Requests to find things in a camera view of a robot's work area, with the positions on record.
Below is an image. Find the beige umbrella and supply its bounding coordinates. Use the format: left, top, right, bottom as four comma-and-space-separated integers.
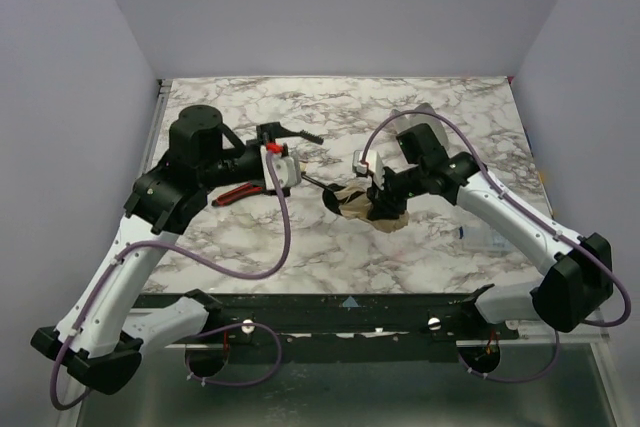
302, 173, 410, 233

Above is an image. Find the pink umbrella case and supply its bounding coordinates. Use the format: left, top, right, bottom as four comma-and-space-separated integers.
385, 102, 449, 149

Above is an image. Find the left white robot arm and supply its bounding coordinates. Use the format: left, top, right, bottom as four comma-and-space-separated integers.
31, 105, 323, 409

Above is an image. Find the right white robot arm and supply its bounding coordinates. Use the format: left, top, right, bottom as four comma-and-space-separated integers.
353, 124, 613, 333

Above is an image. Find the red black utility knife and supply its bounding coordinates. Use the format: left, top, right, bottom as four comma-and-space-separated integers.
211, 182, 264, 208

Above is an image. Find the clear plastic screw box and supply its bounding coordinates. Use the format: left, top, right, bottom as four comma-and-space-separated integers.
459, 224, 513, 254

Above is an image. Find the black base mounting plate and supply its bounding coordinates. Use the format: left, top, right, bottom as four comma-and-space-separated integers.
129, 291, 531, 364

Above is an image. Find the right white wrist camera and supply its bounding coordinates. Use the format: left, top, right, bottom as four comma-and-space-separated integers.
352, 149, 385, 190

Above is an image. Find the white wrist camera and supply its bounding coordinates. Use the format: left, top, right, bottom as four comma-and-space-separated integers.
260, 146, 302, 193
352, 149, 385, 190

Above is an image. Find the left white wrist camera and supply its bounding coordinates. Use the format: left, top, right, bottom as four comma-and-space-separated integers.
260, 146, 302, 193

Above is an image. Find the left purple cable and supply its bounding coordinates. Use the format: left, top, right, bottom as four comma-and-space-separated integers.
49, 154, 294, 411

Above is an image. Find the purple cable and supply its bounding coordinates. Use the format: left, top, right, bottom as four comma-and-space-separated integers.
360, 110, 632, 384
49, 154, 294, 411

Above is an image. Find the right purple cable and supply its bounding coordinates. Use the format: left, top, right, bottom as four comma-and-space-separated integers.
360, 110, 632, 384

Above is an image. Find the aluminium frame rail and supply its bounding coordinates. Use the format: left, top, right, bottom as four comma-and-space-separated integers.
507, 321, 610, 344

